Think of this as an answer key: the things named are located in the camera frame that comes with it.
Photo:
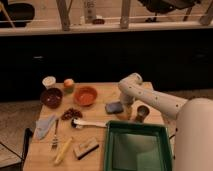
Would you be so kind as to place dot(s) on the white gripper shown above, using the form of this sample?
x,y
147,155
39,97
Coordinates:
x,y
127,101

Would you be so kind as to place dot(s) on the blue sponge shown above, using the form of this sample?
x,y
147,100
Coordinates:
x,y
114,108

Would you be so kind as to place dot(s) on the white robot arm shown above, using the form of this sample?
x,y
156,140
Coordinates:
x,y
193,146

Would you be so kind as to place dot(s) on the red orange bowl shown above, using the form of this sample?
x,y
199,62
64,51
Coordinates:
x,y
85,96

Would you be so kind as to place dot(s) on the dark purple bowl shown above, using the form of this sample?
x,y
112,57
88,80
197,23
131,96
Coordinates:
x,y
51,97

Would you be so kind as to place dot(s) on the dark metal cup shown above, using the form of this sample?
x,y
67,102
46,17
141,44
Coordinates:
x,y
142,113

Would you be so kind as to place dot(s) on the green plastic tray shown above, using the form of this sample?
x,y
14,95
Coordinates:
x,y
137,147

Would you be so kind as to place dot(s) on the wooden block eraser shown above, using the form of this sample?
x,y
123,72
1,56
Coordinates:
x,y
84,148

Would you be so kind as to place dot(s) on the dark red grape bunch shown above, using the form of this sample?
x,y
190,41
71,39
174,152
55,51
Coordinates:
x,y
70,113

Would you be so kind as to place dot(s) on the orange ball on green cup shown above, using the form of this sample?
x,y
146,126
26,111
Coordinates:
x,y
68,85

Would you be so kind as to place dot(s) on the metal fork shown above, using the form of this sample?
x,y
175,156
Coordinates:
x,y
55,138

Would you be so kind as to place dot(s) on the yellow banana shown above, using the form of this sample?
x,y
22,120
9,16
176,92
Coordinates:
x,y
62,151

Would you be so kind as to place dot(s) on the small white cup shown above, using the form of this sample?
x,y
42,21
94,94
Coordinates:
x,y
49,82

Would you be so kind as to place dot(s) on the light blue cloth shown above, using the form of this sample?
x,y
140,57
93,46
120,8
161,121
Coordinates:
x,y
43,126

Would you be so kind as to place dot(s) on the black chair left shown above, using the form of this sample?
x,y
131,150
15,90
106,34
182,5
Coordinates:
x,y
20,13

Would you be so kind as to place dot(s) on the white handled dish brush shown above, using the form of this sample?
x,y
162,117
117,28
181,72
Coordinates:
x,y
79,123

